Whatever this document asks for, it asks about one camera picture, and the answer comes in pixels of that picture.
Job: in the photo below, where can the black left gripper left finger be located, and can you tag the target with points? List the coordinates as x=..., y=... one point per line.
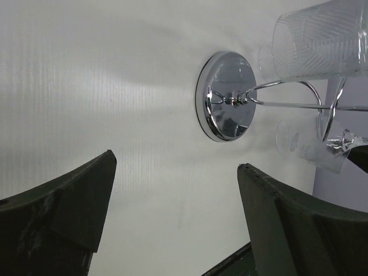
x=55, y=228

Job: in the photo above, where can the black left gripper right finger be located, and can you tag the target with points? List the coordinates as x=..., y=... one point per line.
x=294, y=233

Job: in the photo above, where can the chrome wine glass rack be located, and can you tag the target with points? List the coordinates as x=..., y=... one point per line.
x=226, y=97

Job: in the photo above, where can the clear wine glass right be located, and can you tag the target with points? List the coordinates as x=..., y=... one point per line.
x=303, y=139

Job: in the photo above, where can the clear wine glass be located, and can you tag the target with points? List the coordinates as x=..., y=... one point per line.
x=317, y=42
x=303, y=139

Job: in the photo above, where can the clear wine glass far left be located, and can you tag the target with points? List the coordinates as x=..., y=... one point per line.
x=317, y=42

